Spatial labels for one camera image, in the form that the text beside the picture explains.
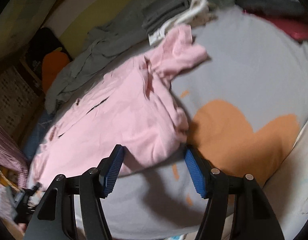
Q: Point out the patterned side curtain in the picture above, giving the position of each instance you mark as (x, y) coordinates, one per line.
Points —
(18, 102)

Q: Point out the grey-green rumpled blanket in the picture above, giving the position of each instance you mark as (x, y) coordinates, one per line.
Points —
(104, 44)

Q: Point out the blue patterned pillow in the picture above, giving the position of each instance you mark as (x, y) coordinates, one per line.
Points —
(37, 135)

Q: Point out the dark grey sweater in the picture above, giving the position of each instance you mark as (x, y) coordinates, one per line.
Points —
(287, 8)

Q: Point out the grey printed bed sheet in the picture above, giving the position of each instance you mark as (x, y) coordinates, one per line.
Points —
(255, 67)

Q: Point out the person leg white trousers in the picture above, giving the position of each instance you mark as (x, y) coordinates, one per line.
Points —
(287, 189)

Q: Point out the pink printed t-shirt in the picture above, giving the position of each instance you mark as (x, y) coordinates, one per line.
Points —
(132, 106)

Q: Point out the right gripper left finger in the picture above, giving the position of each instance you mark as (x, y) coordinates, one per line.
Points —
(54, 217)

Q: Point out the folded dark grey garment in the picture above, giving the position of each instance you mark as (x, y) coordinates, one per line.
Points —
(160, 11)

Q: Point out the folded white garment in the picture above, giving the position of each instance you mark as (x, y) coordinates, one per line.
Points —
(196, 15)

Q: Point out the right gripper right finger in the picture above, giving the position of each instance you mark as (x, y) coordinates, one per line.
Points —
(253, 217)

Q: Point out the orange plush pillow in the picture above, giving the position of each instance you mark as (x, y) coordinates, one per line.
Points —
(52, 64)

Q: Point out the red flat laptop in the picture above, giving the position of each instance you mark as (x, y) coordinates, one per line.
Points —
(296, 28)

